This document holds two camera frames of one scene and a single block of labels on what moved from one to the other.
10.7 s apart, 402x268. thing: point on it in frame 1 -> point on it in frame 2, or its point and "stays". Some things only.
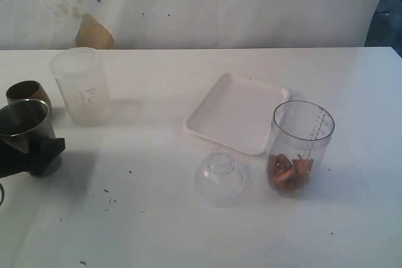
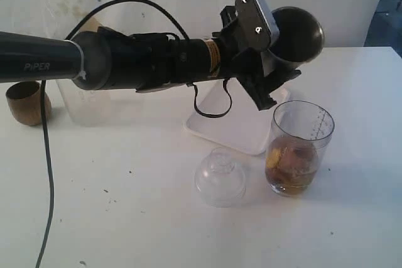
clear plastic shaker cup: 300,142 stays
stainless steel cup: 24,123 -> 301,38
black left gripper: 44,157 -> 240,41
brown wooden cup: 28,90 stays
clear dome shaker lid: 221,180 stays
